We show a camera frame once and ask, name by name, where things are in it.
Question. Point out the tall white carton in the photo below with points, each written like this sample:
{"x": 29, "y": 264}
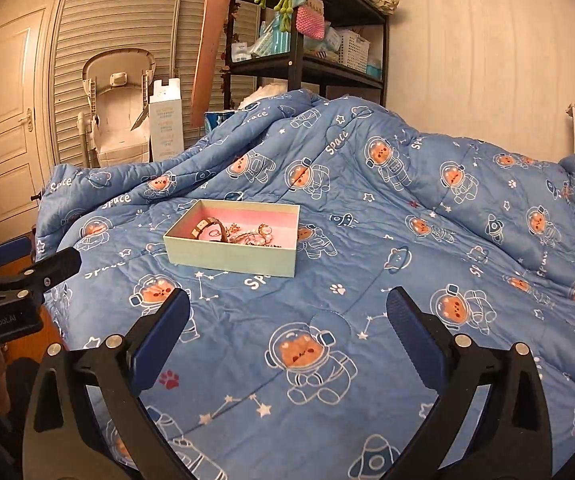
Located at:
{"x": 166, "y": 125}

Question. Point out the pink knit bag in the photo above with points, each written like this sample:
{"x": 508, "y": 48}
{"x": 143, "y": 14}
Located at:
{"x": 310, "y": 22}

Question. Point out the white plastic basket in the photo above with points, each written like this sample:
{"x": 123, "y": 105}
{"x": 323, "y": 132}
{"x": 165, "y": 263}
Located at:
{"x": 352, "y": 50}

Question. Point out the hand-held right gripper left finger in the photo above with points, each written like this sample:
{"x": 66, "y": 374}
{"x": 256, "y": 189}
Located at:
{"x": 162, "y": 330}

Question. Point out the cream plastic high chair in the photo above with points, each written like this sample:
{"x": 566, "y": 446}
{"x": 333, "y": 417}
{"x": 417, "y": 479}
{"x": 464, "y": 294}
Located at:
{"x": 117, "y": 110}

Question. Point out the white panel door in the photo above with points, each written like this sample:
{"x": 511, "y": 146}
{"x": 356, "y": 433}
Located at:
{"x": 7, "y": 110}

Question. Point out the small white packet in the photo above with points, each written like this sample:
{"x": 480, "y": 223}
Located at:
{"x": 241, "y": 52}

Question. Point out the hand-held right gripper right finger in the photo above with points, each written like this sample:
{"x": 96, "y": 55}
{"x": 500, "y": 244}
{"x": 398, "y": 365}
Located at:
{"x": 407, "y": 325}

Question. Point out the blue printed blanket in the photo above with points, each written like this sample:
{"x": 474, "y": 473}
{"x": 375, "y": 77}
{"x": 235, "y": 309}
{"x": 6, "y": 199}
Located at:
{"x": 417, "y": 210}

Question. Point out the blue printed box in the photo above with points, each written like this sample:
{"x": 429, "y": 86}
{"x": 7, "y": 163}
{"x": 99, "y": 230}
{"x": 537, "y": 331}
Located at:
{"x": 215, "y": 120}

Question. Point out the black metal shelf rack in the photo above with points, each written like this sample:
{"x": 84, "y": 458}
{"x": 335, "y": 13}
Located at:
{"x": 295, "y": 60}

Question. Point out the louvered closet door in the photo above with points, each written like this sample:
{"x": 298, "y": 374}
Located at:
{"x": 117, "y": 10}

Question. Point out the pale green jewelry box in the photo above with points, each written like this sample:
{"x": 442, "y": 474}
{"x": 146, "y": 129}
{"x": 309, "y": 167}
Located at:
{"x": 227, "y": 260}

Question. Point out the white cloth bundle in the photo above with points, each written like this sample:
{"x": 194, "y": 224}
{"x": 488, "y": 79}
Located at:
{"x": 267, "y": 94}

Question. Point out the crumpled paper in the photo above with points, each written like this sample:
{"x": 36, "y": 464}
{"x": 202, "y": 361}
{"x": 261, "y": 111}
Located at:
{"x": 386, "y": 2}

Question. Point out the long pink board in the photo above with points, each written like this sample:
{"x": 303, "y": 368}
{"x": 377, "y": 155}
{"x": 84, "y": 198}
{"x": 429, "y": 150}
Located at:
{"x": 212, "y": 35}

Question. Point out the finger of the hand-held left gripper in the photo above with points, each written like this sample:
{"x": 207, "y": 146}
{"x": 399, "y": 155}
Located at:
{"x": 52, "y": 267}
{"x": 7, "y": 255}

